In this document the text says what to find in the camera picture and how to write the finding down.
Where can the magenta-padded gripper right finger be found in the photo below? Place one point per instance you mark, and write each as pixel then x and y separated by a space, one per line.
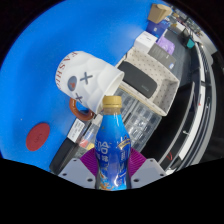
pixel 148 171

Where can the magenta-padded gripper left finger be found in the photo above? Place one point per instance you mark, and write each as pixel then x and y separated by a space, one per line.
pixel 77 172

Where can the blue drink bottle gold cap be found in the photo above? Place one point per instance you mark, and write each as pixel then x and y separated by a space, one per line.
pixel 113 150

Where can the flat black case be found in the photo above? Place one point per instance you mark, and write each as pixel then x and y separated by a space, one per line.
pixel 63 156

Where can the black box with white label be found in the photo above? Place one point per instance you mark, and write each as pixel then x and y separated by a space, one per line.
pixel 76 130

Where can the grey small-parts drawer cabinet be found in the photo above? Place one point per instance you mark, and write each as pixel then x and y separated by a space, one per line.
pixel 143 128
pixel 128 101

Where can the flat round red coaster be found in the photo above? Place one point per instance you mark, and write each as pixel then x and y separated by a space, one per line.
pixel 37 137

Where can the black rectangular device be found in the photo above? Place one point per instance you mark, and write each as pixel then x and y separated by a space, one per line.
pixel 137 79

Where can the dark grey box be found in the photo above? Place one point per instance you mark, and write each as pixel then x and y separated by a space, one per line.
pixel 163 57

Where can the purple box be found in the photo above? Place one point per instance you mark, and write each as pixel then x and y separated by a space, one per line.
pixel 166 45

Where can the teal object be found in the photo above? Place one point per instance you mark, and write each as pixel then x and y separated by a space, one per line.
pixel 190 43

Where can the blue box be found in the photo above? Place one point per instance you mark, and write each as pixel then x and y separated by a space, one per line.
pixel 158 29

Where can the black wall shelf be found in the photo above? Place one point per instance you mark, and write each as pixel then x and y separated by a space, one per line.
pixel 181 120

